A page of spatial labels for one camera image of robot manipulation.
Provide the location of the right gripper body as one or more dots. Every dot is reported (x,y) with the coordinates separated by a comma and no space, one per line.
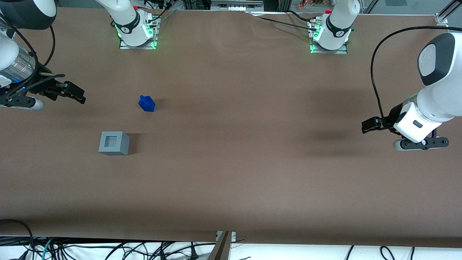
(40,87)

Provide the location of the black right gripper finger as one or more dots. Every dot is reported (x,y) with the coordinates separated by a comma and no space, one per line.
(60,89)
(77,95)

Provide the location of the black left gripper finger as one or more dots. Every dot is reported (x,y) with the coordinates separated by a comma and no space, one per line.
(369,125)
(383,122)

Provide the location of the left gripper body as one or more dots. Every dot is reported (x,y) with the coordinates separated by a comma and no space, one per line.
(393,116)

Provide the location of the blue plastic part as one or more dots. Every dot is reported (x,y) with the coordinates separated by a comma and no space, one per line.
(147,104)

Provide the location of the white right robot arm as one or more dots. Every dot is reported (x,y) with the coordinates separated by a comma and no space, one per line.
(124,14)

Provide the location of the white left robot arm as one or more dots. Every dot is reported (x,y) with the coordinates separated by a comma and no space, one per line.
(440,97)

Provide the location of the gray square base block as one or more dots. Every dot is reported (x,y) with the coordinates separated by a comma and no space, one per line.
(124,146)

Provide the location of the orange background object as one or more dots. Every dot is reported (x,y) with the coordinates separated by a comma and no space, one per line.
(310,3)

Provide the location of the brown table cover sheet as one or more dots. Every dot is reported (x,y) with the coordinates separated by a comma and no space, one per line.
(231,173)

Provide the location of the silver equipment box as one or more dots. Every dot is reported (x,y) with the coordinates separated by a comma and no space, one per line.
(236,5)

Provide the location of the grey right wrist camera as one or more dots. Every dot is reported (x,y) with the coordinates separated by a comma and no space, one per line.
(32,104)

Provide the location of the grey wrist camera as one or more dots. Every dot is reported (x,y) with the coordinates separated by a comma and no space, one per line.
(32,104)
(426,143)

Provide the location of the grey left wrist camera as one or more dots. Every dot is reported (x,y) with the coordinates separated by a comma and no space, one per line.
(426,143)

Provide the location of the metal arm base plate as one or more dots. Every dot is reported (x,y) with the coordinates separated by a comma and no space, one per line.
(139,47)
(328,51)

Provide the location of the metal table corner bracket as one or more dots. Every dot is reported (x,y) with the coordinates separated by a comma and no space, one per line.
(442,20)

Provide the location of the aluminium profile post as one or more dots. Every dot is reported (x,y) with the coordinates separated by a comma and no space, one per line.
(222,249)

